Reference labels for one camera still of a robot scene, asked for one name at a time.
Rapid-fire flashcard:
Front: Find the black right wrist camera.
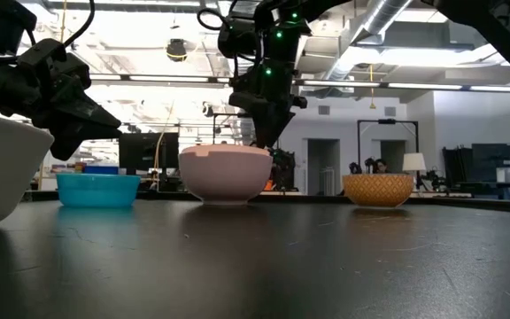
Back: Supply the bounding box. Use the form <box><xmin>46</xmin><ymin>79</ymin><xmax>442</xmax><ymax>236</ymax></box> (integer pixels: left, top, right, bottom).
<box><xmin>217</xmin><ymin>15</ymin><xmax>260</xmax><ymax>59</ymax></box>

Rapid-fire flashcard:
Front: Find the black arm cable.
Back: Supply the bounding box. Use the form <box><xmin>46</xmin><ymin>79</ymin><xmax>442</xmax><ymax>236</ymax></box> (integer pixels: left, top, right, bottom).
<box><xmin>196</xmin><ymin>6</ymin><xmax>238</xmax><ymax>33</ymax></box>
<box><xmin>62</xmin><ymin>0</ymin><xmax>97</xmax><ymax>49</ymax></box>

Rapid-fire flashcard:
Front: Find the silver ventilation duct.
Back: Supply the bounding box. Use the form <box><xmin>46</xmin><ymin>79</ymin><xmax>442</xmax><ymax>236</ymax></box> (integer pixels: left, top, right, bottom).
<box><xmin>323</xmin><ymin>0</ymin><xmax>415</xmax><ymax>97</ymax></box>

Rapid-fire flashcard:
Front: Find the short yellow hanging cord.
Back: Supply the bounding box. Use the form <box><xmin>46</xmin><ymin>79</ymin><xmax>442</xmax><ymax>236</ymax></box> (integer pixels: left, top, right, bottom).
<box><xmin>367</xmin><ymin>64</ymin><xmax>377</xmax><ymax>110</ymax></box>

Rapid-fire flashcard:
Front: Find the black metal frame rig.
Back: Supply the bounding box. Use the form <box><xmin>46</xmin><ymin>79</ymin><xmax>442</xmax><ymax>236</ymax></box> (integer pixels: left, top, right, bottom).
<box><xmin>356</xmin><ymin>118</ymin><xmax>420</xmax><ymax>175</ymax></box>

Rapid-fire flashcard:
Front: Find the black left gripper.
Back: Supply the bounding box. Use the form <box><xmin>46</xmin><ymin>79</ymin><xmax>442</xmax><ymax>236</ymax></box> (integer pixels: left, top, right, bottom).
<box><xmin>15</xmin><ymin>37</ymin><xmax>123</xmax><ymax>161</ymax></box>

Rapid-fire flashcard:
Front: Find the yellow patterned bowl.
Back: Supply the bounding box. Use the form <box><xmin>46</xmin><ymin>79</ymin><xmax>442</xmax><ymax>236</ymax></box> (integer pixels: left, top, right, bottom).
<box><xmin>342</xmin><ymin>173</ymin><xmax>414</xmax><ymax>208</ymax></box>

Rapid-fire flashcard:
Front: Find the long ceiling light strip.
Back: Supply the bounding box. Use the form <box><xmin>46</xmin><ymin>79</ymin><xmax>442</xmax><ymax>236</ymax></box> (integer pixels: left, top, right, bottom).
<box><xmin>89</xmin><ymin>73</ymin><xmax>510</xmax><ymax>94</ymax></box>

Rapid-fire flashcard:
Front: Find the black monitor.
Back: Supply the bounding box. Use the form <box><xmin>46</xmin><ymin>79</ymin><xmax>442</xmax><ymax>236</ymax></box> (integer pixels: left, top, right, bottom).
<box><xmin>118</xmin><ymin>132</ymin><xmax>180</xmax><ymax>176</ymax></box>

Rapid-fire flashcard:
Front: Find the white table lamp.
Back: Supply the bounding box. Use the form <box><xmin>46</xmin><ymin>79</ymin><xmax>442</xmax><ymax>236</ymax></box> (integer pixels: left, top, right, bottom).
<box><xmin>402</xmin><ymin>152</ymin><xmax>428</xmax><ymax>191</ymax></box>

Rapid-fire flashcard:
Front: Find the black equipment stand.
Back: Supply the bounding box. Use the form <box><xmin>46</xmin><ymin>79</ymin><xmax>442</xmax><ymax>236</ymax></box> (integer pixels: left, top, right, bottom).
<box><xmin>442</xmin><ymin>143</ymin><xmax>510</xmax><ymax>200</ymax></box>

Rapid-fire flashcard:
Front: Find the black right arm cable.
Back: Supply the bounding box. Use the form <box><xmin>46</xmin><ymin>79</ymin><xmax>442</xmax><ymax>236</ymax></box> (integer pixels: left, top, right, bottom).
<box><xmin>196</xmin><ymin>6</ymin><xmax>238</xmax><ymax>33</ymax></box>

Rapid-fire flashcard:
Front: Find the black ceiling dome camera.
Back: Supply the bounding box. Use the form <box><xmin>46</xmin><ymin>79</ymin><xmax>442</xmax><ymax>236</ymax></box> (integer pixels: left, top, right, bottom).
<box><xmin>166</xmin><ymin>38</ymin><xmax>189</xmax><ymax>63</ymax></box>

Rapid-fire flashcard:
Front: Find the large white bowl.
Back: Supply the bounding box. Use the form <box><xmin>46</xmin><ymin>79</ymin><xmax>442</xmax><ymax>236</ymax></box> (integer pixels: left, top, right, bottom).
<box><xmin>0</xmin><ymin>111</ymin><xmax>56</xmax><ymax>230</ymax></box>

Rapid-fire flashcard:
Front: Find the pink ceramic bowl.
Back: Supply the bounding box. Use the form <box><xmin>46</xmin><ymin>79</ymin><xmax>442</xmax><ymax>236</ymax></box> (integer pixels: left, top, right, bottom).
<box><xmin>178</xmin><ymin>144</ymin><xmax>274</xmax><ymax>206</ymax></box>

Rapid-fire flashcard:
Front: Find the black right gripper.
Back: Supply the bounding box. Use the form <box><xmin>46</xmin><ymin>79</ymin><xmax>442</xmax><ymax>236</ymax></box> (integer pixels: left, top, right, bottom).
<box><xmin>228</xmin><ymin>26</ymin><xmax>309</xmax><ymax>150</ymax></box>

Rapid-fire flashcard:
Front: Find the blue storage bin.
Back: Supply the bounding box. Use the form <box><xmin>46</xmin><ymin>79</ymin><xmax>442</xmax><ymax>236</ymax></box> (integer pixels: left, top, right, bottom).
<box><xmin>83</xmin><ymin>165</ymin><xmax>120</xmax><ymax>175</ymax></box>

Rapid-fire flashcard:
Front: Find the blue plastic bowl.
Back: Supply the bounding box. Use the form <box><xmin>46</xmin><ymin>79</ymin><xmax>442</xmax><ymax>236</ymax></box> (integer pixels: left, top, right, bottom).
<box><xmin>55</xmin><ymin>172</ymin><xmax>142</xmax><ymax>209</ymax></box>

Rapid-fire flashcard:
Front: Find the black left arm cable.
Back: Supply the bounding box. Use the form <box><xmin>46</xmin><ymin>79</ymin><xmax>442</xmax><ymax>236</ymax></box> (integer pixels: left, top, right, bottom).
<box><xmin>62</xmin><ymin>0</ymin><xmax>97</xmax><ymax>49</ymax></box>

